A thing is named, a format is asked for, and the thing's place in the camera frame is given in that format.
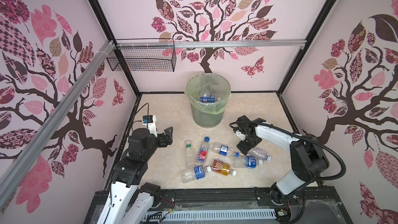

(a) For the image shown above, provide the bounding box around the long clear bottle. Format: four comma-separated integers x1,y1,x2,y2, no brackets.
248,147,272,161

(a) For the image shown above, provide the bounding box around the clear bottle blue label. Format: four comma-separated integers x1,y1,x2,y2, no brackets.
181,166,211,184
210,142,240,157
200,97,216,103
200,90,216,98
232,156,263,169

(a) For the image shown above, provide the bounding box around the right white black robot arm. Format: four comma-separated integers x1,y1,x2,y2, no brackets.
229,115,347,205

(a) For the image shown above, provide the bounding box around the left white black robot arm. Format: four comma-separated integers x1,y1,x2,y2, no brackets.
97,127,173,224

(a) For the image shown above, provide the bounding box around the mesh bin with green liner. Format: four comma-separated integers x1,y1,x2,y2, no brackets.
184,73,232,128

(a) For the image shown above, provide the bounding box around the clear bottle green cap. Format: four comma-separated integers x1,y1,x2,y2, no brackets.
184,140,195,169

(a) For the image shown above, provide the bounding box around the amber tea bottle red label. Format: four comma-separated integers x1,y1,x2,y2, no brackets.
210,159,237,176

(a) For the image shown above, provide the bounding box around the Fiji bottle pink flower label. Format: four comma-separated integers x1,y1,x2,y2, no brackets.
195,137,210,165

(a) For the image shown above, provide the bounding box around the clear bottle blue label bottom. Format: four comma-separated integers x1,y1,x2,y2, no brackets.
181,166,211,184

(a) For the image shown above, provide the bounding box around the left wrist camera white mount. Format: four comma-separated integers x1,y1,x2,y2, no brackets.
142,115,158,137

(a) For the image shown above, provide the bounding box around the black wire wall basket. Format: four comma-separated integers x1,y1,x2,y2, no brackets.
107,38,177,72

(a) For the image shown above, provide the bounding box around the aluminium rail back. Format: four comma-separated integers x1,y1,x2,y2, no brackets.
117,39,307,48

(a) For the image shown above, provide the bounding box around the aluminium rail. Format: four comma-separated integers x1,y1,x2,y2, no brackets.
117,39,307,48
1,40,115,207

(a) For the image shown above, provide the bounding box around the white slotted cable duct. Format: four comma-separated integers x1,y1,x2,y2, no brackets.
141,209,276,223

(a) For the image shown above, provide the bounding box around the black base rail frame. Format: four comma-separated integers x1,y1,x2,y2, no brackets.
85,186,352,224

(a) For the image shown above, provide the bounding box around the aluminium rail left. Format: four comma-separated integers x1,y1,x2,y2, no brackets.
1,40,115,207

